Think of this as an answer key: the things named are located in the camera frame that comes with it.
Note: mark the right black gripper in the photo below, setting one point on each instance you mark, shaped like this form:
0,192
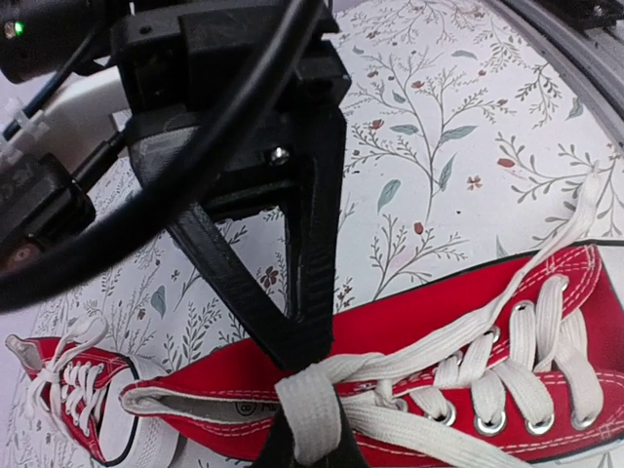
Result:
232,61

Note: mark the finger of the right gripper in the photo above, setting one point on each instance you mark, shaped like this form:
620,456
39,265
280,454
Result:
293,162

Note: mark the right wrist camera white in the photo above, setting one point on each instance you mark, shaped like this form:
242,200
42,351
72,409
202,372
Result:
49,165

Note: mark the red sneaker with laces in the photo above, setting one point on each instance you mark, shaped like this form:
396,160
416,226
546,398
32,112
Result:
75,385

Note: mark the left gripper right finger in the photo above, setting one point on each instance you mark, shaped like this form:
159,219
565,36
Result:
347,454

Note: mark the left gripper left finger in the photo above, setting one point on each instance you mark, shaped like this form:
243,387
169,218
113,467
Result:
278,449

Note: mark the front aluminium rail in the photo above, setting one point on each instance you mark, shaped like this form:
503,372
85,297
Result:
589,36

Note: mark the floral patterned table mat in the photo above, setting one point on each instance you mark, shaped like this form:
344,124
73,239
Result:
471,171

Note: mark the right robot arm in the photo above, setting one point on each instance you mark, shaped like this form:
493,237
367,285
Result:
69,41

